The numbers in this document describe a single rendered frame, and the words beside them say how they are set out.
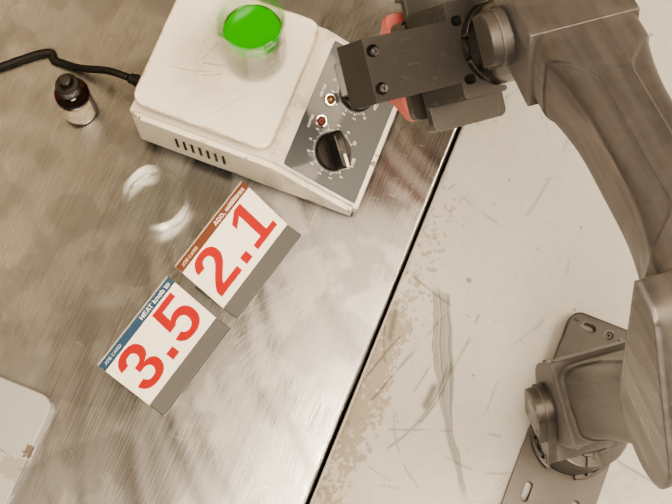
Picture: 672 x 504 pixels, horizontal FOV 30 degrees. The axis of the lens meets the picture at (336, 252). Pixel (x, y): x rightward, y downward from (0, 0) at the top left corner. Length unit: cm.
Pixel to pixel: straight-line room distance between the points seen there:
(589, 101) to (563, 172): 41
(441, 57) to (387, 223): 26
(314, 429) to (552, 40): 44
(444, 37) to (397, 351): 30
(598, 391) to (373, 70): 25
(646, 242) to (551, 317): 43
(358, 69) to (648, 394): 31
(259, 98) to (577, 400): 35
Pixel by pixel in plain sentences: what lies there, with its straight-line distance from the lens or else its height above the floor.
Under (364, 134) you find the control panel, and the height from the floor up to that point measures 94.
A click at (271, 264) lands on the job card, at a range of 106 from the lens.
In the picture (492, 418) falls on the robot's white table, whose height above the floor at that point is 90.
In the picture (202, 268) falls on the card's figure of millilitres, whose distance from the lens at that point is 103.
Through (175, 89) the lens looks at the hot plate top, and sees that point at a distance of 102.
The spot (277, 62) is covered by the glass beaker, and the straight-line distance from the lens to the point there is 100.
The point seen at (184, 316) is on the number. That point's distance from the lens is 104.
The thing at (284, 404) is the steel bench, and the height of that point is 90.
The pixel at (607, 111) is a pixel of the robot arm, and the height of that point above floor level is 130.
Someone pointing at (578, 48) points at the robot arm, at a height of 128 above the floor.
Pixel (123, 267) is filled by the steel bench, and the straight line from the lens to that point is 107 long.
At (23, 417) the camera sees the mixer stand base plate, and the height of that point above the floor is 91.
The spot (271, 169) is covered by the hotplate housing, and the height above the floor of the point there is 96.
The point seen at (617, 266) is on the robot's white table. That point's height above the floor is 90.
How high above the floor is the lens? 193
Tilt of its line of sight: 75 degrees down
